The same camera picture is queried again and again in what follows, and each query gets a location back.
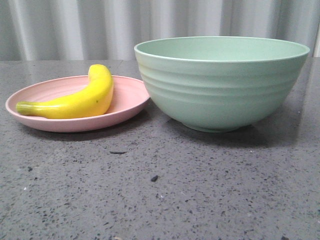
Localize yellow banana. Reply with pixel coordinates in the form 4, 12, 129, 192
15, 64, 114, 119

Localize pink plate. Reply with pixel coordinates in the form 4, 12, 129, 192
5, 75, 150, 133

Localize green ribbed bowl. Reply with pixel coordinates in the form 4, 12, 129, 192
134, 36, 310, 132

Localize grey corrugated curtain backdrop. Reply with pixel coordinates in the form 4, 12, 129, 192
0, 0, 320, 61

